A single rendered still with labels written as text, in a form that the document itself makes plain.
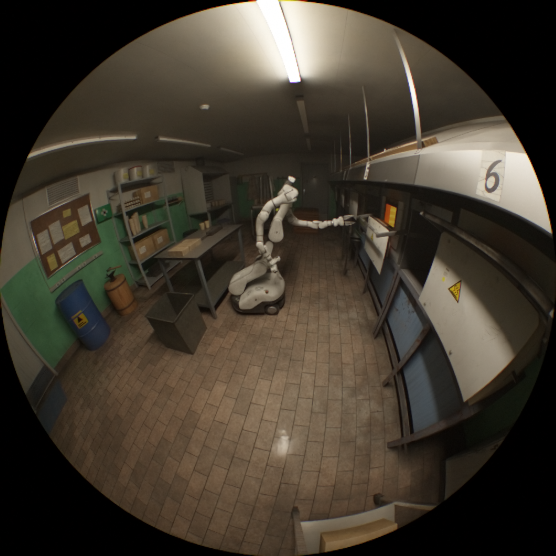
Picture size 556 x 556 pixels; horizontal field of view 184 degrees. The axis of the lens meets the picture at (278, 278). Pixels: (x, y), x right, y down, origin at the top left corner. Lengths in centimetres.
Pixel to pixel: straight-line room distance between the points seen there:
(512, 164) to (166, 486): 222
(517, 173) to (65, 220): 378
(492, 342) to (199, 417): 179
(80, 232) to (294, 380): 358
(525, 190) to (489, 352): 48
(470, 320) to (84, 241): 397
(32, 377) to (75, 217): 256
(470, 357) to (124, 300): 349
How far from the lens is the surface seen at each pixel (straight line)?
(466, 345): 80
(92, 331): 293
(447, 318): 88
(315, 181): 635
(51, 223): 335
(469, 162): 63
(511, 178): 53
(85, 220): 346
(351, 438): 153
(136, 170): 368
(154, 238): 367
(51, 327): 345
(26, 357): 362
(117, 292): 304
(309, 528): 128
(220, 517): 164
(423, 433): 123
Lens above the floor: 145
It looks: 32 degrees down
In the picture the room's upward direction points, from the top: 3 degrees counter-clockwise
